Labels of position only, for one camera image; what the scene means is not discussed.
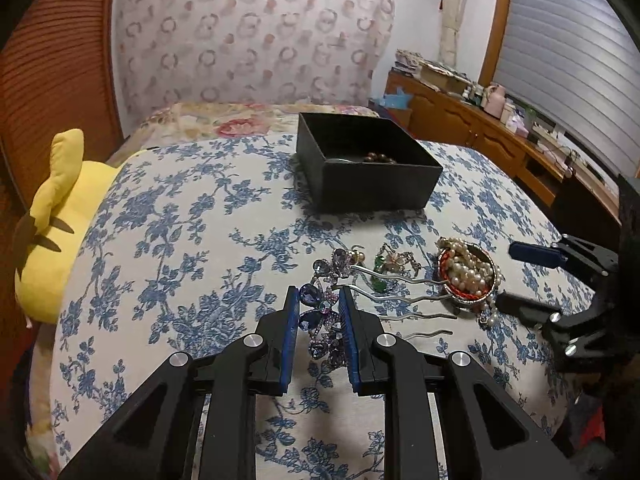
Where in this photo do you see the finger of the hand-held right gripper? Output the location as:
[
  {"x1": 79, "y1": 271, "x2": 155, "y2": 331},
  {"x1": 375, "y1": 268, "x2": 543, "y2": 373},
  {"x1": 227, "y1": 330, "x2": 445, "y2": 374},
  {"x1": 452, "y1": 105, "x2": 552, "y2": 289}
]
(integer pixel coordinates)
[
  {"x1": 508, "y1": 233, "x2": 622, "y2": 286},
  {"x1": 495, "y1": 291, "x2": 617, "y2": 362}
]

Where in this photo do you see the bed with floral cover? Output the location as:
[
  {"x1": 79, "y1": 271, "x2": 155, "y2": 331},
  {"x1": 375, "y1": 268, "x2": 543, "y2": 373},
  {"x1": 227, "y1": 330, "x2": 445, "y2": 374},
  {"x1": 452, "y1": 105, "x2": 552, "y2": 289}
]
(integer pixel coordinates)
[{"x1": 105, "y1": 101, "x2": 382, "y2": 168}]

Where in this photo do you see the wooden slatted wardrobe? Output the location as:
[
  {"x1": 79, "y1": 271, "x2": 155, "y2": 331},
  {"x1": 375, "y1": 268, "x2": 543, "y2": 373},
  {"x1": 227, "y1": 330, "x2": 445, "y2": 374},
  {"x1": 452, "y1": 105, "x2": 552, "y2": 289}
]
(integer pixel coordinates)
[{"x1": 0, "y1": 0, "x2": 124, "y2": 311}]

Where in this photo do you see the white pearl necklace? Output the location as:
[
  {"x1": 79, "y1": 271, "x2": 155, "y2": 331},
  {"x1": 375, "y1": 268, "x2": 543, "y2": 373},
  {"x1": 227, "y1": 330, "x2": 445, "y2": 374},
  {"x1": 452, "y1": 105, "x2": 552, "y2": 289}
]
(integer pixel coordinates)
[{"x1": 436, "y1": 237, "x2": 503, "y2": 331}]

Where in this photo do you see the pink tissue box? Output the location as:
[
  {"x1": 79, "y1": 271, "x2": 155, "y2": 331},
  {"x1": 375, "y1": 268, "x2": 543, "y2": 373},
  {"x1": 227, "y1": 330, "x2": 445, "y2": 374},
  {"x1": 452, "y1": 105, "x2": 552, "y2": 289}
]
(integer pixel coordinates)
[{"x1": 504, "y1": 111, "x2": 529, "y2": 137}]

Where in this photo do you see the ring patterned sheer curtain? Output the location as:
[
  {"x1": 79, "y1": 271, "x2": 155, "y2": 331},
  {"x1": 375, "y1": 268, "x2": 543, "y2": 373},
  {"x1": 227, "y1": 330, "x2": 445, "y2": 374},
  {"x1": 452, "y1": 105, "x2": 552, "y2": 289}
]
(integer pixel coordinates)
[{"x1": 111, "y1": 0, "x2": 401, "y2": 131}]

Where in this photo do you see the grey window blind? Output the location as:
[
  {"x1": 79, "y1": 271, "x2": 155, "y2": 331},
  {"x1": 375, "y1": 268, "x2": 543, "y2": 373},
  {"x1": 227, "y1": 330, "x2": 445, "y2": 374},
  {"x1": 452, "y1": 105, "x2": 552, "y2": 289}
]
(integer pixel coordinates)
[{"x1": 492, "y1": 0, "x2": 640, "y2": 181}]

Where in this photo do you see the pink thermos jug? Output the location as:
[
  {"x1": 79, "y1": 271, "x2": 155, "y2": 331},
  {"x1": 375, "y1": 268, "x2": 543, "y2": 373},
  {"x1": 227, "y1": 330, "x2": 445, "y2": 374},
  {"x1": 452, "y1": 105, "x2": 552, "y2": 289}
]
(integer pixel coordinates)
[{"x1": 482, "y1": 84, "x2": 507, "y2": 119}]

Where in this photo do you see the green and gold brooch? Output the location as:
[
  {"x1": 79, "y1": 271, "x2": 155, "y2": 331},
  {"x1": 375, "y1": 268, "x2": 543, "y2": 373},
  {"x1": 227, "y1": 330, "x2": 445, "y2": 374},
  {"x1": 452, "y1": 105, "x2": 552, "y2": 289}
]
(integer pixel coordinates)
[{"x1": 374, "y1": 242, "x2": 425, "y2": 293}]

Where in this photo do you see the purple butterfly hair comb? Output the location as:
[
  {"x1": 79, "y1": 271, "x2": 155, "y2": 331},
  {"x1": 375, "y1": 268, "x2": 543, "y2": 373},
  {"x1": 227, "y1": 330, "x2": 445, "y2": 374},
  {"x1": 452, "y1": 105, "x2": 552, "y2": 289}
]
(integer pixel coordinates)
[{"x1": 298, "y1": 247, "x2": 460, "y2": 373}]

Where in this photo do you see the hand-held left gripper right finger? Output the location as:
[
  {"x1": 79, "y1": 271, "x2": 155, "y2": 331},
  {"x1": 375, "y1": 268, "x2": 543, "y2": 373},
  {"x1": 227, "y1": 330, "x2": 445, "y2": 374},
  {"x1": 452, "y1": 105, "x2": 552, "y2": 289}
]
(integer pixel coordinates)
[{"x1": 337, "y1": 285, "x2": 583, "y2": 480}]

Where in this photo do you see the wooden sideboard cabinet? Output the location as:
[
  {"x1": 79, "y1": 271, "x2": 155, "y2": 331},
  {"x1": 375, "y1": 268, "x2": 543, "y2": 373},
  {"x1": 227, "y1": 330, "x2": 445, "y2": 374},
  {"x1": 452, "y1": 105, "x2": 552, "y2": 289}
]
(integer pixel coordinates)
[{"x1": 385, "y1": 70, "x2": 626, "y2": 231}]

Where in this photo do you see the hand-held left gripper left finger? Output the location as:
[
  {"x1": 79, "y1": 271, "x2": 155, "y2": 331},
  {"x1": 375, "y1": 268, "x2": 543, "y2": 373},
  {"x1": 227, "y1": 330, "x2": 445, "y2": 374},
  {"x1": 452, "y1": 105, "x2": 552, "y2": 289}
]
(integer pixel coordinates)
[{"x1": 57, "y1": 285, "x2": 301, "y2": 480}]

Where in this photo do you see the black jewelry box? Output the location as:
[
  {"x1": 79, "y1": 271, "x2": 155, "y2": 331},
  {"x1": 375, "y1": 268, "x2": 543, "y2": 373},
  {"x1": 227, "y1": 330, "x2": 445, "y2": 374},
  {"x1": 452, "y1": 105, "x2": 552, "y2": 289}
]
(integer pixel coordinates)
[{"x1": 296, "y1": 112, "x2": 444, "y2": 214}]

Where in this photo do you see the cardboard box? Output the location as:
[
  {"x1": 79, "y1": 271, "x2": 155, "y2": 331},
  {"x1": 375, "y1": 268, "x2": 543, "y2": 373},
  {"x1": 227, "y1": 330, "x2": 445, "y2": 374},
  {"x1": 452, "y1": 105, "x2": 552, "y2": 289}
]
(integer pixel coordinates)
[{"x1": 419, "y1": 64, "x2": 472, "y2": 95}]

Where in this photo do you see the yellow plush toy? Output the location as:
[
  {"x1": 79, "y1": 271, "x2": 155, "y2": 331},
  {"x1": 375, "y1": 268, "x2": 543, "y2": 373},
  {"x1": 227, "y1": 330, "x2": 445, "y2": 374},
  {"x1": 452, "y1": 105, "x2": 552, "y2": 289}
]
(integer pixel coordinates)
[{"x1": 14, "y1": 129, "x2": 126, "y2": 325}]

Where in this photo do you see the beige side curtain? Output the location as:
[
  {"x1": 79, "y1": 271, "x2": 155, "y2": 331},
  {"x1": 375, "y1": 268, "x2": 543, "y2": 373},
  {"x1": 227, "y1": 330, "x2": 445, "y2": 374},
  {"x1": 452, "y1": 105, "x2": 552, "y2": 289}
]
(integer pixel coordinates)
[{"x1": 440, "y1": 0, "x2": 483, "y2": 68}]

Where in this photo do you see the blue plastic bag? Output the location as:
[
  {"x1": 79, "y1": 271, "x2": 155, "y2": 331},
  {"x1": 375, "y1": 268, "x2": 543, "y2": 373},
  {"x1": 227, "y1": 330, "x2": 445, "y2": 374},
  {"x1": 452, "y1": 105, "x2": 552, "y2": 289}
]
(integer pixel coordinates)
[{"x1": 382, "y1": 86, "x2": 413, "y2": 111}]

